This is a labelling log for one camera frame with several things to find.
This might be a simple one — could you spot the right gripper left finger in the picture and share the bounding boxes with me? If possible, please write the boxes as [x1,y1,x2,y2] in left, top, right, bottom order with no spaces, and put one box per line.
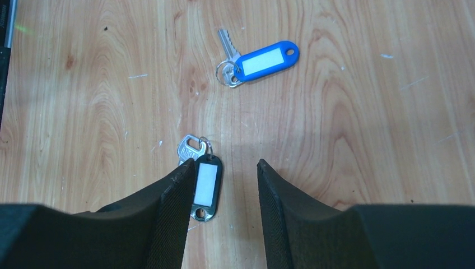
[1,160,196,268]

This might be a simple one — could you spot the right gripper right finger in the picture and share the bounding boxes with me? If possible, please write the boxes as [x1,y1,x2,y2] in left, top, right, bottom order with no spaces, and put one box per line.
[257,159,474,268]

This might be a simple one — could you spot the black tag key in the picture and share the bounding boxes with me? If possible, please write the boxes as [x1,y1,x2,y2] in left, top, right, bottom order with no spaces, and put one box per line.
[177,134,223,222]

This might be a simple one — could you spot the blue tag key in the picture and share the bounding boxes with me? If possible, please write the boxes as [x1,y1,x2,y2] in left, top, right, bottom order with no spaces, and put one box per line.
[215,29,300,88]

